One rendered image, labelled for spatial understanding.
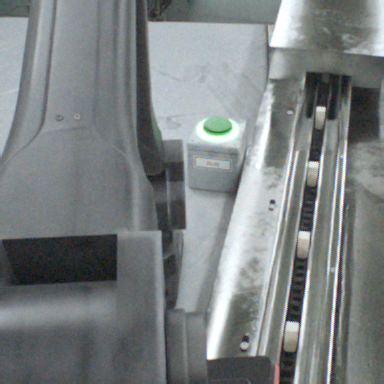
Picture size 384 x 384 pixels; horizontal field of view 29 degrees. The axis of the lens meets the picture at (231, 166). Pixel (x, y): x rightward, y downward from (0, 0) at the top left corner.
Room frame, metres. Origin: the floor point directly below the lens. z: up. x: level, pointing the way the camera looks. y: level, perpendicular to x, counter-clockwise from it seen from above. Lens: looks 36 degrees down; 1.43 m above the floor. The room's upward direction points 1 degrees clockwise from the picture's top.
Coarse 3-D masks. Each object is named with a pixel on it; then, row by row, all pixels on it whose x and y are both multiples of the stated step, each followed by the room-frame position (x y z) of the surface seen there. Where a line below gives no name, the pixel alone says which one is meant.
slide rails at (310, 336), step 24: (312, 72) 1.06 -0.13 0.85; (312, 96) 0.98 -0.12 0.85; (336, 96) 0.98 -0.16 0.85; (312, 120) 0.91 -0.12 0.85; (336, 120) 0.91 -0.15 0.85; (336, 144) 0.85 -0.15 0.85; (288, 192) 0.74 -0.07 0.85; (288, 216) 0.69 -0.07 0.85; (288, 240) 0.65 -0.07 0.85; (312, 240) 0.65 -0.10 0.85; (288, 264) 0.61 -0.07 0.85; (312, 264) 0.61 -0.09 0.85; (288, 288) 0.57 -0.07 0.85; (312, 288) 0.57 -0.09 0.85; (312, 312) 0.54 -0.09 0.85; (264, 336) 0.50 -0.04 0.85; (312, 336) 0.50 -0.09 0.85; (312, 360) 0.47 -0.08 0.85
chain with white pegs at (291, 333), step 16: (320, 112) 0.91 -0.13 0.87; (320, 128) 0.91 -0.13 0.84; (320, 144) 0.87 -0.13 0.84; (304, 208) 0.72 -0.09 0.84; (304, 224) 0.69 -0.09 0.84; (304, 240) 0.63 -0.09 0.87; (304, 256) 0.63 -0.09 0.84; (304, 272) 0.61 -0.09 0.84; (288, 320) 0.53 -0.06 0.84; (288, 336) 0.49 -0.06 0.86; (288, 352) 0.49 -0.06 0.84; (288, 368) 0.47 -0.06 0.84
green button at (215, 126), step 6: (210, 120) 0.82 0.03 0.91; (216, 120) 0.82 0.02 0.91; (222, 120) 0.82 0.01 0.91; (228, 120) 0.82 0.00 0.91; (204, 126) 0.81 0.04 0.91; (210, 126) 0.81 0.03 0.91; (216, 126) 0.81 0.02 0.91; (222, 126) 0.81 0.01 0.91; (228, 126) 0.81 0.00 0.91; (204, 132) 0.80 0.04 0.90; (210, 132) 0.79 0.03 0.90; (216, 132) 0.79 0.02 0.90; (222, 132) 0.79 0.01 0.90; (228, 132) 0.80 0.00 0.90
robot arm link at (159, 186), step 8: (152, 176) 0.59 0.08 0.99; (160, 176) 0.59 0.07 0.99; (152, 184) 0.58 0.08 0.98; (160, 184) 0.58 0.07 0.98; (160, 192) 0.58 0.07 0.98; (160, 200) 0.57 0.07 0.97; (160, 208) 0.57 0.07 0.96; (160, 216) 0.57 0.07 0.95; (160, 224) 0.57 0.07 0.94; (168, 224) 0.59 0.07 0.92; (168, 232) 0.56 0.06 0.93
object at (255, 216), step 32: (288, 96) 0.96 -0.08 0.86; (256, 128) 0.87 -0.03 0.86; (288, 128) 0.87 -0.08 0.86; (256, 160) 0.79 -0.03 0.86; (288, 160) 0.79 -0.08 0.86; (256, 192) 0.72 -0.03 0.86; (256, 224) 0.66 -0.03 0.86; (224, 256) 0.61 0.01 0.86; (256, 256) 0.61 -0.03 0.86; (224, 288) 0.56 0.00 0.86; (256, 288) 0.56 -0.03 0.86; (224, 320) 0.51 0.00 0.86; (256, 320) 0.51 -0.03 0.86; (224, 352) 0.47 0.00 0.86
